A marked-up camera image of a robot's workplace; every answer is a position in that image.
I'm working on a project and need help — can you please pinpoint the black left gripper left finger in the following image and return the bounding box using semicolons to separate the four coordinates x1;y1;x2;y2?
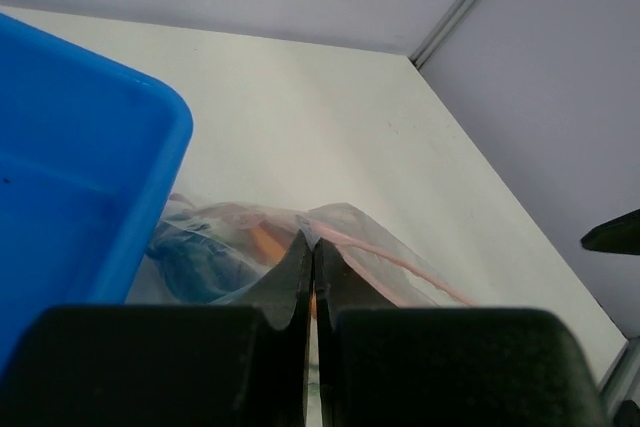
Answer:
1;236;313;426

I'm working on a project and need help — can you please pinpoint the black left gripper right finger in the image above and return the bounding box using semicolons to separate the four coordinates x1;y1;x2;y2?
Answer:
313;241;610;426

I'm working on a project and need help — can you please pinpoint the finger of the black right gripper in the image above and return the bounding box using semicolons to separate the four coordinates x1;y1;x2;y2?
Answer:
581;210;640;255

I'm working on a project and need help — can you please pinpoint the clear zip top bag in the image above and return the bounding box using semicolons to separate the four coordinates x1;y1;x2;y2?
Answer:
126;193;472;307

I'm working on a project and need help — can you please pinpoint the orange red fake papaya slice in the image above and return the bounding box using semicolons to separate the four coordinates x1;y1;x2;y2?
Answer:
248;219;296;267

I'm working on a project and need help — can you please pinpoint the blue plastic bin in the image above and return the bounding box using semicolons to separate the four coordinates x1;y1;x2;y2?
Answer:
1;16;193;360

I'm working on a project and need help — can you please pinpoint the aluminium frame post right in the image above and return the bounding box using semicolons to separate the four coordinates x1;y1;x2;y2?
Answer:
409;0;480;71

